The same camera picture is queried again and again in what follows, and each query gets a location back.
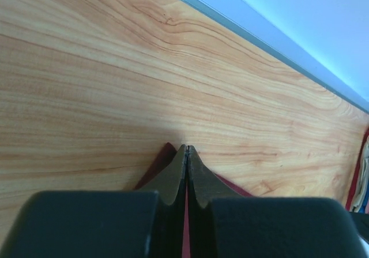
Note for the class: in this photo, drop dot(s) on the tan folded t-shirt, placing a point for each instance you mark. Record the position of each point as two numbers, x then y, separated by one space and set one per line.
362 180

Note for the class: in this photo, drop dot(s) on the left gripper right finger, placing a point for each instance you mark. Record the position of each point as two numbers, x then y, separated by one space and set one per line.
203 187

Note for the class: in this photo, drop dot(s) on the maroon t-shirt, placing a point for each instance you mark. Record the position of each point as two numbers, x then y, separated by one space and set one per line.
162 160

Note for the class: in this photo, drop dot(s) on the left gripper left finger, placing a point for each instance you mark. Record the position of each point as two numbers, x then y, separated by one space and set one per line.
170 187

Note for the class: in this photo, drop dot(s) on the blue folded t-shirt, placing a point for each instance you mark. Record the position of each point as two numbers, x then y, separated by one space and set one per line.
364 204

